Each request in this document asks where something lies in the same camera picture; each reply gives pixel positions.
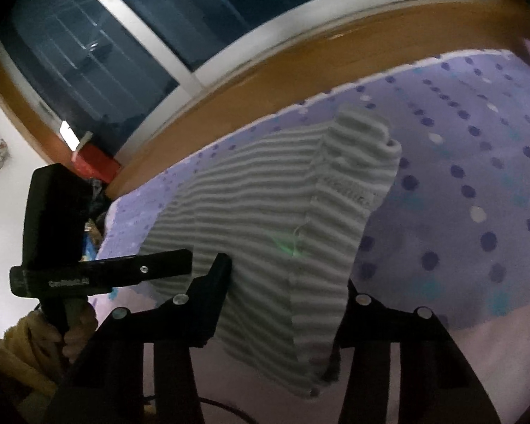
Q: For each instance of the red box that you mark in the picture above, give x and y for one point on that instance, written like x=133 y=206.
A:
x=97 y=163

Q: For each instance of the person's left hand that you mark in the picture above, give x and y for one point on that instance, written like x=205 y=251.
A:
x=81 y=333

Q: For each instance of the striped grey shirt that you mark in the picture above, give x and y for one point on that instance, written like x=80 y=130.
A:
x=256 y=194

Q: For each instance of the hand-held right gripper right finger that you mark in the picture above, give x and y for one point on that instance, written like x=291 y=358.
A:
x=357 y=322

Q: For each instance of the dark cloth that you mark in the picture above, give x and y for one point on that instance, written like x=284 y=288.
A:
x=99 y=212

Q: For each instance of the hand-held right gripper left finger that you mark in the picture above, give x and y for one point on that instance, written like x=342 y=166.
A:
x=216 y=291

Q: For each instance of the wooden window ledge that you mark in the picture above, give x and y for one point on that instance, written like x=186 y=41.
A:
x=291 y=66

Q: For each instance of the window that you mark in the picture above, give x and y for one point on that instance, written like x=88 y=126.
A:
x=115 y=31

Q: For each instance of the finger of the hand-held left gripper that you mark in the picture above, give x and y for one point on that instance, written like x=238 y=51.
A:
x=168 y=266

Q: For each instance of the purple dotted bedsheet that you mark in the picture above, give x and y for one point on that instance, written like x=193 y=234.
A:
x=468 y=163

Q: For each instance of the colourful cloth pile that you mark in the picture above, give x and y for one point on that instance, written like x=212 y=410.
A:
x=90 y=247

